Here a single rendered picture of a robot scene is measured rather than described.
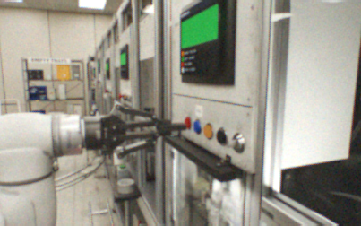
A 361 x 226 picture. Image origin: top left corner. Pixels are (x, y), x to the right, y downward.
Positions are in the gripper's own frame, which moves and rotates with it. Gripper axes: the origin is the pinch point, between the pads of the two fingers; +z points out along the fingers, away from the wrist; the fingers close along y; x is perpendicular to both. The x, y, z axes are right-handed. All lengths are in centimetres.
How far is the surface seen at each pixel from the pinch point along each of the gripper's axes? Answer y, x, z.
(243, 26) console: 21.1, -17.8, 7.6
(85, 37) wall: 121, 708, 3
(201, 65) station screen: 14.8, -5.9, 5.3
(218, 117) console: 3.5, -9.6, 7.5
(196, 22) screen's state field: 24.4, -2.9, 5.3
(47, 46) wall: 94, 709, -92
